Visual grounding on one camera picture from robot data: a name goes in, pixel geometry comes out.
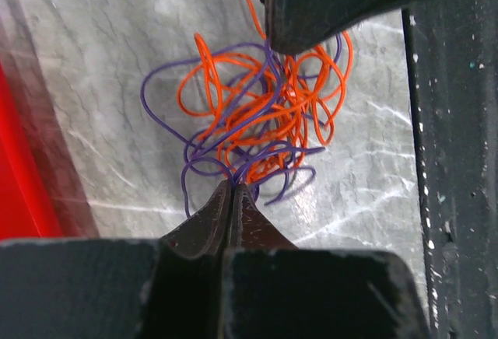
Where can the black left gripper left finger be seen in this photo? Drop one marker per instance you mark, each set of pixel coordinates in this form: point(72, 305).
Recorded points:
point(118, 288)

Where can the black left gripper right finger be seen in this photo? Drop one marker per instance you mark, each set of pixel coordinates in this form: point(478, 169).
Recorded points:
point(271, 289)

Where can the red plastic bin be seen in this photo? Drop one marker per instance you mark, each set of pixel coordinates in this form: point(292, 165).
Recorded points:
point(41, 193)

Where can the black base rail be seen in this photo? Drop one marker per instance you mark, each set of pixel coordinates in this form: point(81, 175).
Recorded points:
point(451, 49)

